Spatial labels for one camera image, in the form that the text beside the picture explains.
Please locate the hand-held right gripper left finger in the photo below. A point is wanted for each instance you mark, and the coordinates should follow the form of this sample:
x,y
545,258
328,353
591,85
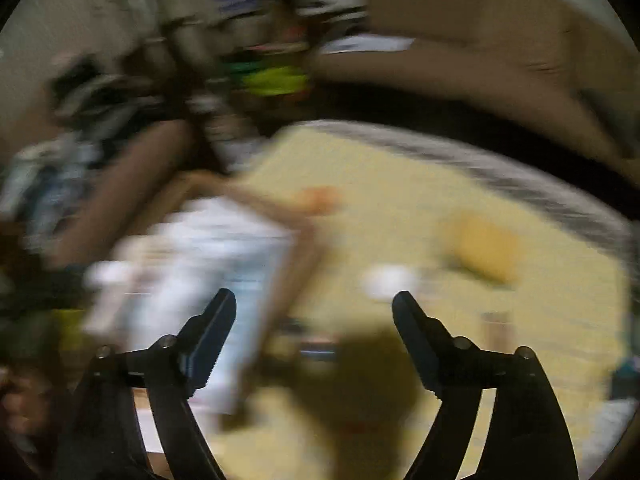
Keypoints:
x,y
207,345

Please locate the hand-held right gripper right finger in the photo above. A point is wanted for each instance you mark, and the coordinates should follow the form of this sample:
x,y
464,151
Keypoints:
x,y
420,345

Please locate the yellow sponge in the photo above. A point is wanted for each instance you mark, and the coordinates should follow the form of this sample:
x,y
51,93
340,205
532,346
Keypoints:
x,y
485,247

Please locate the small white object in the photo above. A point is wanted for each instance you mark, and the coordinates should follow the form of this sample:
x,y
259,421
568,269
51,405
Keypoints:
x,y
387,282

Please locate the yellow checked tablecloth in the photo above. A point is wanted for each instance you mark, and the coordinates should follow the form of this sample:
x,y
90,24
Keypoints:
x,y
400,185

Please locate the small orange object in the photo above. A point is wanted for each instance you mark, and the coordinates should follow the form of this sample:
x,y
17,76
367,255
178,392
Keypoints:
x,y
320,199

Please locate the bright green bag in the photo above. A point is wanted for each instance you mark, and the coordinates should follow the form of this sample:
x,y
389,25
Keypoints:
x,y
272,80

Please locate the white paper sheet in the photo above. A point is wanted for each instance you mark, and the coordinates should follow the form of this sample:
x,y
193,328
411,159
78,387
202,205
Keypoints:
x,y
365,44

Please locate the brown sofa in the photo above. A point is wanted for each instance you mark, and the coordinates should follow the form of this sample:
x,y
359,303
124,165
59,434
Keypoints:
x,y
475,20

